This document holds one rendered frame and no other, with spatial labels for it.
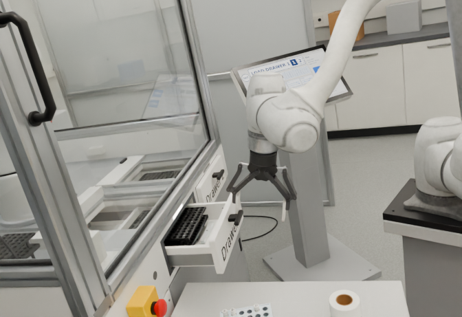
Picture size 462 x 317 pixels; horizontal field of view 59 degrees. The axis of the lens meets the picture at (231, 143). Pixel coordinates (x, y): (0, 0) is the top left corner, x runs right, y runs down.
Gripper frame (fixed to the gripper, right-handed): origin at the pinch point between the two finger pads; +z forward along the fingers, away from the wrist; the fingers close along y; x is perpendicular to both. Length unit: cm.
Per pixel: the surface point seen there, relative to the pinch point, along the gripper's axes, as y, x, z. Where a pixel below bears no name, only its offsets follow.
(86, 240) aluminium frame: 28, 44, -16
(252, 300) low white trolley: -1.8, 20.7, 13.7
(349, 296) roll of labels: -24.9, 23.6, 4.8
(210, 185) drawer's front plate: 21.6, -23.8, 5.8
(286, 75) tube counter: 3, -91, -21
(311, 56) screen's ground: -8, -105, -29
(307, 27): -2, -161, -36
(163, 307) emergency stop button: 16.0, 36.7, 5.2
